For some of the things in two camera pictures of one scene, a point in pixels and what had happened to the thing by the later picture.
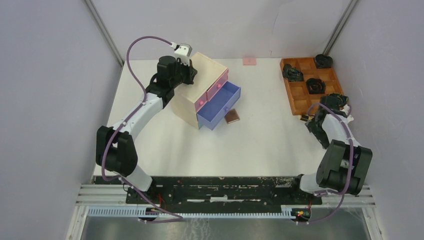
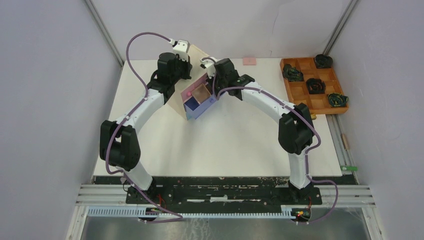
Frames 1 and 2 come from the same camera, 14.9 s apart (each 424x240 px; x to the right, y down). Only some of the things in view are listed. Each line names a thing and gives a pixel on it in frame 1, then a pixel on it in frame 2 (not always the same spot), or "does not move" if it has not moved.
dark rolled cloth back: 323,61 does not move
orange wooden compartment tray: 300,99 does not move
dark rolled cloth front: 343,99 does not move
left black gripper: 191,73 does not move
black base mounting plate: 222,194 does not move
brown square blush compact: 231,116 → 201,93
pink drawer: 200,102 → 187,93
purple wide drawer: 211,113 → 190,114
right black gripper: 322,138 → 217,91
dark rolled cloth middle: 316,86 does not move
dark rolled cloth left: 292,74 does not move
